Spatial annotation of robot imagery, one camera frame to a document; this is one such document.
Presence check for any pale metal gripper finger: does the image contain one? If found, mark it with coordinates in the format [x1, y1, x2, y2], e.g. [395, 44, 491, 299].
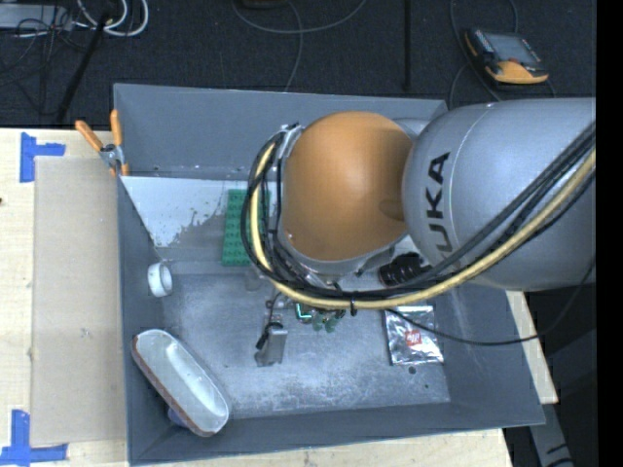
[254, 308, 274, 352]
[256, 311, 289, 368]

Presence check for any grey metal bin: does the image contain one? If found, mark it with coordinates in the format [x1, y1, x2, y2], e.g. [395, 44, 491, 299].
[112, 83, 547, 466]

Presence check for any white brush with brown bristles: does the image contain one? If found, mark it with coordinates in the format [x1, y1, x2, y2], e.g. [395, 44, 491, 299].
[130, 328, 231, 439]

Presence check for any silver packet with red print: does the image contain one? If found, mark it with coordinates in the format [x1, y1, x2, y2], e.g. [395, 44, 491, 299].
[383, 304, 446, 367]

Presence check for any dark green flat block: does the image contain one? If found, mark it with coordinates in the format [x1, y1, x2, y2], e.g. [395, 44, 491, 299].
[220, 188, 272, 269]

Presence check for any brown cardboard board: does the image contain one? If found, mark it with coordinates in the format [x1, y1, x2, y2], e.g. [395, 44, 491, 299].
[28, 156, 129, 449]

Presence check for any black cylinder on white bracket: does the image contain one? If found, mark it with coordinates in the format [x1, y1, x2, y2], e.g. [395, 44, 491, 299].
[357, 249, 433, 289]

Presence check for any white ring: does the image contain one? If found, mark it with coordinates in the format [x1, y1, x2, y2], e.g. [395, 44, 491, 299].
[146, 260, 174, 299]

